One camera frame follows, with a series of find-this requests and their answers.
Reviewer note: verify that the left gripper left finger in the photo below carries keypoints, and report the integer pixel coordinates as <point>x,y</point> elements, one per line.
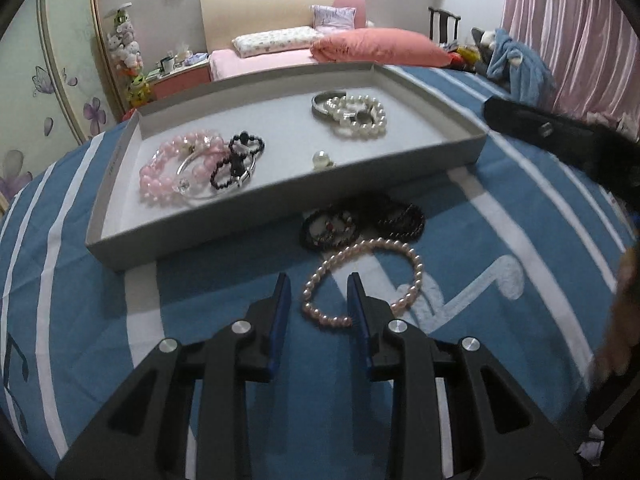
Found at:
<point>141,432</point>

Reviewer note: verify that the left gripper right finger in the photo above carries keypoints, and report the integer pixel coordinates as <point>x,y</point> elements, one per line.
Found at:
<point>497,431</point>

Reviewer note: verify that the thin silver bangle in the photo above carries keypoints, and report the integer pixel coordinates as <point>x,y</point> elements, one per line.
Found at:
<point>216,168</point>

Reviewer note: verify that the wide silver cuff bangle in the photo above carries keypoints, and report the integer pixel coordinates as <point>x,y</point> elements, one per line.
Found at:
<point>318,104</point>

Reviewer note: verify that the grey jewelry tray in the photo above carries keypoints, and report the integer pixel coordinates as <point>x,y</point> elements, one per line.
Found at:
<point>306,163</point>

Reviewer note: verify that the person's right hand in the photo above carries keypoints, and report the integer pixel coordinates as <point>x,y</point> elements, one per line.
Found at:
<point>622,333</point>

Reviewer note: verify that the blue bathrobe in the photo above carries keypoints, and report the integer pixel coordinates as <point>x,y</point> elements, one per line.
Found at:
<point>530,80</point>

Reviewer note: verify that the blue white striped cloth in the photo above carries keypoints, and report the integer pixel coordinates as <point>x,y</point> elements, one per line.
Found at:
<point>519,251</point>

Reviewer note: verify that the pink curtain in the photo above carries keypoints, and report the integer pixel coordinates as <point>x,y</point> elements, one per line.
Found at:
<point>592,52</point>

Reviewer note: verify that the dark wooden chair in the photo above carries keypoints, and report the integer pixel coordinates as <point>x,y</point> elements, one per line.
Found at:
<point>443,25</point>

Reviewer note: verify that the folded salmon quilt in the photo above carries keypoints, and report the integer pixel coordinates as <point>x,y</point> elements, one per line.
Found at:
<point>392,46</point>

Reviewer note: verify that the lilac cushion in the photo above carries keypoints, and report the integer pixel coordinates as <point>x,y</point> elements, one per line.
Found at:
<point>333,18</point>

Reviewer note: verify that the white patterned pillow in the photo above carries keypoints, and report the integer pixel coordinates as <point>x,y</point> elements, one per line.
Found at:
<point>275,41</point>

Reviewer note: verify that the sliding wardrobe with flowers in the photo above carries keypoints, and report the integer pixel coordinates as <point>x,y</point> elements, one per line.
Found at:
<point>57,88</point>

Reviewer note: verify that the pink beige nightstand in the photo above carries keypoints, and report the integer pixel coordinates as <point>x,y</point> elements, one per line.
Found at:
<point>172,77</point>

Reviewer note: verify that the bed with pink sheet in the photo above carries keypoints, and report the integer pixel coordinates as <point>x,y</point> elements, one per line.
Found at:
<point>226,20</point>

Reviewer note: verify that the plush toy stand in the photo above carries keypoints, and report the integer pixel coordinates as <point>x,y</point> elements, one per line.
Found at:
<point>127,58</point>

